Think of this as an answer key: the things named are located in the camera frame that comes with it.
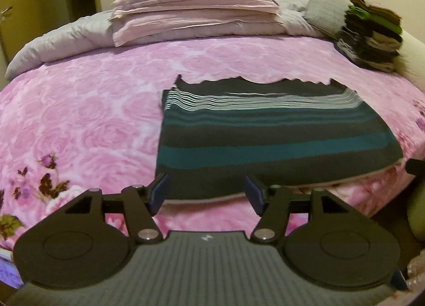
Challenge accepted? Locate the striped knit sweater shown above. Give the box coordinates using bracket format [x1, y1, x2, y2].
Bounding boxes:
[156, 77, 403, 201]

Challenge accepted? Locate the wooden bedroom door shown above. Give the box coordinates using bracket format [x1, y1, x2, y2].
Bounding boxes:
[1, 0, 43, 61]

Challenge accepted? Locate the pink floral bedspread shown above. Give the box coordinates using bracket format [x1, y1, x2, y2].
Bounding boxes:
[1, 36, 424, 249]

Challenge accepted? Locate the beige folded garment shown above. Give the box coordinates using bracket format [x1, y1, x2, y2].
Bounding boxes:
[366, 31, 403, 52]

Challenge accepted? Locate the brown folded garment top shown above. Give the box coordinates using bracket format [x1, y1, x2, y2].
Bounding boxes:
[350, 0, 401, 26]

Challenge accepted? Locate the lower pink pillow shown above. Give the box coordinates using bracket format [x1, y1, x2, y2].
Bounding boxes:
[109, 9, 286, 47]

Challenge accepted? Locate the grey lilac quilt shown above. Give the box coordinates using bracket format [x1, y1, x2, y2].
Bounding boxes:
[5, 0, 325, 81]

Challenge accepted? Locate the green folded garment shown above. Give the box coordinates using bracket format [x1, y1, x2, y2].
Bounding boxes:
[346, 5, 403, 35]

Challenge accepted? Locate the grey checked cushion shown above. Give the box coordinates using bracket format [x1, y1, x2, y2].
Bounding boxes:
[304, 0, 349, 39]

